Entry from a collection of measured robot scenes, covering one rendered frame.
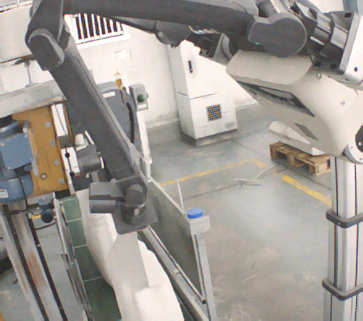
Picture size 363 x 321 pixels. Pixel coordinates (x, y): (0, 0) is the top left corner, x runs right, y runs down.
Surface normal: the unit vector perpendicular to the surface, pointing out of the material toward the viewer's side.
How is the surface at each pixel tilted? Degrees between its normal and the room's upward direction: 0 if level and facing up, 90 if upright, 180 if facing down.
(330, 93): 90
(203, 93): 90
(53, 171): 90
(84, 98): 116
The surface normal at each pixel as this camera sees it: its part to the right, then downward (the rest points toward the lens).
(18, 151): 0.68, 0.08
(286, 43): 0.10, 0.67
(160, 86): 0.32, 0.20
